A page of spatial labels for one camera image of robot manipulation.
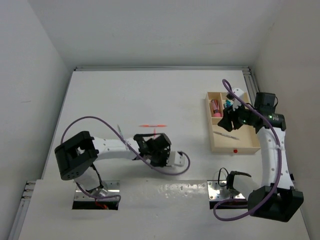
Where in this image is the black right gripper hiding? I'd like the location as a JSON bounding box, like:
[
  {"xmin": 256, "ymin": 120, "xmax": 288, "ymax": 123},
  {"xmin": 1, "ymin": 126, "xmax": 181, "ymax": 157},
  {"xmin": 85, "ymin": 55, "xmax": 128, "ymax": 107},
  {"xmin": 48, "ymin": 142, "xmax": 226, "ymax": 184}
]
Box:
[{"xmin": 218, "ymin": 99, "xmax": 258, "ymax": 132}]

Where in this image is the pink eraser roll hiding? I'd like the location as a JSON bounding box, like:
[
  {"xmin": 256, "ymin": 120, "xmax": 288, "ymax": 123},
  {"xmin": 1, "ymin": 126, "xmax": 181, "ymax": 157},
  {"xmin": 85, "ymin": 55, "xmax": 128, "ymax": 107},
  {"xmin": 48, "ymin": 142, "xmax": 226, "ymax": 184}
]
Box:
[{"xmin": 210, "ymin": 99, "xmax": 222, "ymax": 118}]

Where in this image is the teal capped white marker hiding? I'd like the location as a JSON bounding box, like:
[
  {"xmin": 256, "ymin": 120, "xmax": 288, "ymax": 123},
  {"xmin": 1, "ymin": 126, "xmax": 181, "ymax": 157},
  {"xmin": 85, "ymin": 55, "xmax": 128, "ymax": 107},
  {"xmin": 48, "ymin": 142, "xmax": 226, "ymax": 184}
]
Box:
[{"xmin": 224, "ymin": 99, "xmax": 233, "ymax": 108}]

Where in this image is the orange highlighter pen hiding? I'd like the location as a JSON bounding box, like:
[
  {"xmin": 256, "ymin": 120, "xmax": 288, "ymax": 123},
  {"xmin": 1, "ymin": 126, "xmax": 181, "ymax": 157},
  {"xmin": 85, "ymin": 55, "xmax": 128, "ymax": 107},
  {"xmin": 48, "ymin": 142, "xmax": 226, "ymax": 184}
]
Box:
[{"xmin": 139, "ymin": 124, "xmax": 167, "ymax": 128}]

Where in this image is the clear green pen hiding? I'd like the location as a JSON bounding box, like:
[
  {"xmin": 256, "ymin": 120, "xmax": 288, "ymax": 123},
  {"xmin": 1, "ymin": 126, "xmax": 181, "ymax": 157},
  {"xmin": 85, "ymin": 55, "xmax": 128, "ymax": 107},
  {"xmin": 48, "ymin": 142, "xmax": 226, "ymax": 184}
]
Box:
[{"xmin": 117, "ymin": 124, "xmax": 125, "ymax": 140}]

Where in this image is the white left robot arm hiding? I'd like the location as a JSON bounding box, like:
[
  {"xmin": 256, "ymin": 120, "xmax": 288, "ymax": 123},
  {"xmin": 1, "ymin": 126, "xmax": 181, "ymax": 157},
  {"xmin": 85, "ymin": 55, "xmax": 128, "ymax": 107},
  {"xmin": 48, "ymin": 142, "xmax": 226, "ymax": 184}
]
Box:
[{"xmin": 54, "ymin": 116, "xmax": 191, "ymax": 200}]

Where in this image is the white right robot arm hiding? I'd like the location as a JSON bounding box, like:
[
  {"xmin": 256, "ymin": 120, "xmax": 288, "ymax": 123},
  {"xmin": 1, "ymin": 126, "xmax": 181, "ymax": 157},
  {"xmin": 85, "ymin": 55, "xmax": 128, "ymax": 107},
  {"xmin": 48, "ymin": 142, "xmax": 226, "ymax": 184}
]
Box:
[{"xmin": 218, "ymin": 90, "xmax": 304, "ymax": 223}]

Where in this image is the beige compartment tray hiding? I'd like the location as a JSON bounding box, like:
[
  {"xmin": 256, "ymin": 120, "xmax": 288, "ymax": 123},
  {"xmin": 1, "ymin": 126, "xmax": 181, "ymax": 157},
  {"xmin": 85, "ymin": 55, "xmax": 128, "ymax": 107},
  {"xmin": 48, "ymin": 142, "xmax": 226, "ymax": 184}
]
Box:
[{"xmin": 206, "ymin": 91, "xmax": 261, "ymax": 156}]

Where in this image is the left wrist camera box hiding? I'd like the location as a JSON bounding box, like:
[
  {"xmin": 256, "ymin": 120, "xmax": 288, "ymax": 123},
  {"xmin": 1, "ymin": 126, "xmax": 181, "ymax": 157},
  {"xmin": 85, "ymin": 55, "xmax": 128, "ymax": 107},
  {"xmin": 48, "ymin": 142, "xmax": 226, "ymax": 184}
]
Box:
[{"xmin": 166, "ymin": 151, "xmax": 186, "ymax": 167}]

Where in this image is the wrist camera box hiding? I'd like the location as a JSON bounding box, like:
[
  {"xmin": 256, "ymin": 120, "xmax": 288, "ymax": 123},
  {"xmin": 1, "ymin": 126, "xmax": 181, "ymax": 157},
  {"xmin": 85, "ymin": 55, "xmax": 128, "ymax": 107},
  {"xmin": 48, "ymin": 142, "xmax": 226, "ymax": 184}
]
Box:
[
  {"xmin": 231, "ymin": 88, "xmax": 245, "ymax": 111},
  {"xmin": 166, "ymin": 151, "xmax": 186, "ymax": 167}
]

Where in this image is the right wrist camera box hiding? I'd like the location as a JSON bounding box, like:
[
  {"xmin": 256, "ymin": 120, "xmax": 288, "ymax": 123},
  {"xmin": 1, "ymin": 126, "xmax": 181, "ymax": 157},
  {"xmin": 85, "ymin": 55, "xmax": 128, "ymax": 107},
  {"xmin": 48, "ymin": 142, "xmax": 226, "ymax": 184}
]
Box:
[{"xmin": 231, "ymin": 88, "xmax": 245, "ymax": 111}]

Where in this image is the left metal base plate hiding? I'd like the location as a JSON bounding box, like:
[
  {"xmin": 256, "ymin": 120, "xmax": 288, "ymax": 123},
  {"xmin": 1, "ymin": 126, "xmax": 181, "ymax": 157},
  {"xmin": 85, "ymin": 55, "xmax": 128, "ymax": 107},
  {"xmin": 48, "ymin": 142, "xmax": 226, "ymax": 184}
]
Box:
[{"xmin": 74, "ymin": 180, "xmax": 121, "ymax": 202}]

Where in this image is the metal base plate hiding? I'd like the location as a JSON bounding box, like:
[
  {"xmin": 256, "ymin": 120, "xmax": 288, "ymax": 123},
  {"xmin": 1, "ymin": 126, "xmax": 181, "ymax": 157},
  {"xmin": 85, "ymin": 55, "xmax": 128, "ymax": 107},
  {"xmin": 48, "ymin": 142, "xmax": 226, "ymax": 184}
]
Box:
[
  {"xmin": 207, "ymin": 180, "xmax": 245, "ymax": 202},
  {"xmin": 74, "ymin": 180, "xmax": 121, "ymax": 202}
]

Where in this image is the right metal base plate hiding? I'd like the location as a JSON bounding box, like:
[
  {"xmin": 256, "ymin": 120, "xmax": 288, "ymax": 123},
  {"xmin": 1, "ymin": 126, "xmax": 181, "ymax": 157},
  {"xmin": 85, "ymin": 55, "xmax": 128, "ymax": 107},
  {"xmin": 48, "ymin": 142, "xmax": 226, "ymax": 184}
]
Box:
[{"xmin": 207, "ymin": 180, "xmax": 245, "ymax": 202}]

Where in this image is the aluminium rail back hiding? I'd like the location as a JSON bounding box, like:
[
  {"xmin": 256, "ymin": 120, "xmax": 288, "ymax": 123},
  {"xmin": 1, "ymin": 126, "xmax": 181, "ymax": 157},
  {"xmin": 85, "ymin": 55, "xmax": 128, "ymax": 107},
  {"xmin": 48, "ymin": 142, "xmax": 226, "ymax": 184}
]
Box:
[{"xmin": 74, "ymin": 66, "xmax": 250, "ymax": 72}]

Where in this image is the aluminium rail left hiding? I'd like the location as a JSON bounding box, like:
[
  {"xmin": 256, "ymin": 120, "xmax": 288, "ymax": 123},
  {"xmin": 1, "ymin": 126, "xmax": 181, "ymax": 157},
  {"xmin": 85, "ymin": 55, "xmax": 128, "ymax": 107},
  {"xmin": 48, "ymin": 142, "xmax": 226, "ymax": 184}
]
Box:
[{"xmin": 8, "ymin": 180, "xmax": 36, "ymax": 240}]

